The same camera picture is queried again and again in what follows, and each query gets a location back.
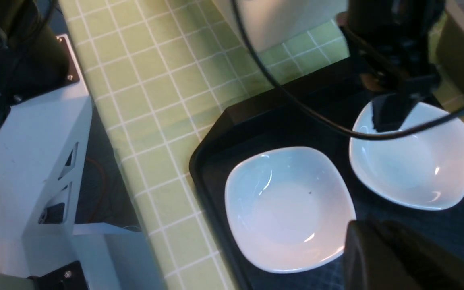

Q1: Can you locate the white square dish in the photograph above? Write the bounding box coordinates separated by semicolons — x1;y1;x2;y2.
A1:
224;147;356;274
349;118;464;211

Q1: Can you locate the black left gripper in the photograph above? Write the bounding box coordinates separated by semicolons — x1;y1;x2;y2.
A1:
337;0;446;133

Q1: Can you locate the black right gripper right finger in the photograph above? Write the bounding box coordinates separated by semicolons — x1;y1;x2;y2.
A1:
377;221;464;290

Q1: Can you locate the large white plastic tub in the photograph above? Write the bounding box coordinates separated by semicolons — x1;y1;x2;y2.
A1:
237;0;347;52

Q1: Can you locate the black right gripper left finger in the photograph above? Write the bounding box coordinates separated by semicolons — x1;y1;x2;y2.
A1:
343;220;418;290

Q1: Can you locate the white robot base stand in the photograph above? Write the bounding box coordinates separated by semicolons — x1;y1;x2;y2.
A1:
0;34;166;290

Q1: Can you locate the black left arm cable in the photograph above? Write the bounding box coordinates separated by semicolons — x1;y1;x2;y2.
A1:
230;0;464;141

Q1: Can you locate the green checkered table mat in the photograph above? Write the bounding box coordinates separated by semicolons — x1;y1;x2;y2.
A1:
60;0;464;290

